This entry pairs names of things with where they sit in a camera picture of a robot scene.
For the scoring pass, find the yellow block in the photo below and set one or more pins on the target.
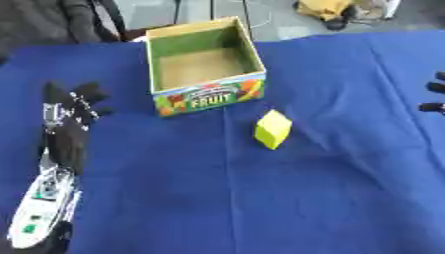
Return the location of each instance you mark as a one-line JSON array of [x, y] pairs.
[[273, 129]]

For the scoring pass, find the cardboard box with green inside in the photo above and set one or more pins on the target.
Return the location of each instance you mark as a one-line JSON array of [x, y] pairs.
[[204, 66]]

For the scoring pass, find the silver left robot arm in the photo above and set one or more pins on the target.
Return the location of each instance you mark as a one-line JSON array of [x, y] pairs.
[[45, 201]]

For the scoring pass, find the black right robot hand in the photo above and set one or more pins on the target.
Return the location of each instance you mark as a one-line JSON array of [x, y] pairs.
[[434, 97]]

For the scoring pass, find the person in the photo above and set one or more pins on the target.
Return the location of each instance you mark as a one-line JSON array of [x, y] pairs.
[[52, 21]]

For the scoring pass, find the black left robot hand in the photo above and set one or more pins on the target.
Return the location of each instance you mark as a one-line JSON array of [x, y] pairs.
[[68, 132]]

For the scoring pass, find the black chair legs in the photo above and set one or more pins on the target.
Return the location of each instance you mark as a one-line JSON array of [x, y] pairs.
[[212, 13]]

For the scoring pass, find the yellow bag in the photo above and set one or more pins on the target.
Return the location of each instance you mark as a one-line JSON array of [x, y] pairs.
[[330, 10]]

